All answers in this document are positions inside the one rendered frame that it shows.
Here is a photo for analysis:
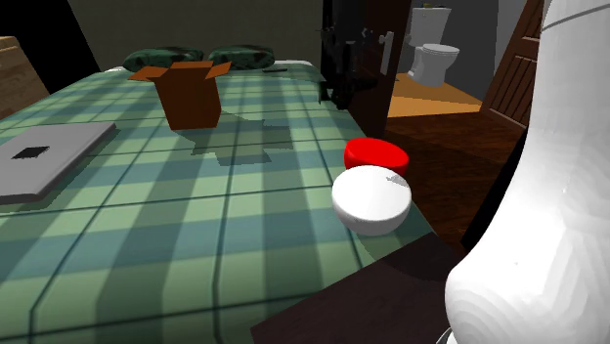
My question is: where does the dark brown door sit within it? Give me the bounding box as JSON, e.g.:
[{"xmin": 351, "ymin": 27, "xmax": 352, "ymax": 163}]
[{"xmin": 364, "ymin": 0, "xmax": 414, "ymax": 141}]

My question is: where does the white toilet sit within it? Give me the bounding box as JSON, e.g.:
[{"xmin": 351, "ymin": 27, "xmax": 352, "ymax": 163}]
[{"xmin": 407, "ymin": 3, "xmax": 461, "ymax": 90}]

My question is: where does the dark green pillow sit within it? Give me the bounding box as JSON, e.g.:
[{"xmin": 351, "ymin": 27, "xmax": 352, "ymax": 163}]
[
  {"xmin": 207, "ymin": 45, "xmax": 276, "ymax": 71},
  {"xmin": 122, "ymin": 46, "xmax": 205, "ymax": 72}
]

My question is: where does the red bowl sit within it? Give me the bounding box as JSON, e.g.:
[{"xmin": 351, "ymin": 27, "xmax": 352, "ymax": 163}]
[{"xmin": 343, "ymin": 137, "xmax": 410, "ymax": 178}]

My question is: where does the white bowl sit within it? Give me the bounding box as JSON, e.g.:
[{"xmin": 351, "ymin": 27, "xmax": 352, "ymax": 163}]
[{"xmin": 331, "ymin": 164, "xmax": 413, "ymax": 237}]

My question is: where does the open brown cardboard box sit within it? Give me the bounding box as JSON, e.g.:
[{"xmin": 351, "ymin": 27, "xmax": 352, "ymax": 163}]
[{"xmin": 127, "ymin": 60, "xmax": 234, "ymax": 132}]

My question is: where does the panelled brown wooden door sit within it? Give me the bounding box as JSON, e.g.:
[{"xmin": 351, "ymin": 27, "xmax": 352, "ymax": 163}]
[{"xmin": 478, "ymin": 0, "xmax": 546, "ymax": 131}]

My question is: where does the bed with green plaid cover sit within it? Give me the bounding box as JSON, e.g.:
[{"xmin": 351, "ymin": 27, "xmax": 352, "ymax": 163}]
[{"xmin": 0, "ymin": 59, "xmax": 435, "ymax": 344}]

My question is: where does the grey laptop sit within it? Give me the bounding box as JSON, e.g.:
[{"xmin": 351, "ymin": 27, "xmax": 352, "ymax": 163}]
[{"xmin": 0, "ymin": 121, "xmax": 118, "ymax": 206}]

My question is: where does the light wooden furniture piece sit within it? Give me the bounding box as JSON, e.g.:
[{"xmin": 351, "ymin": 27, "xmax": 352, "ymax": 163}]
[{"xmin": 0, "ymin": 35, "xmax": 51, "ymax": 120}]

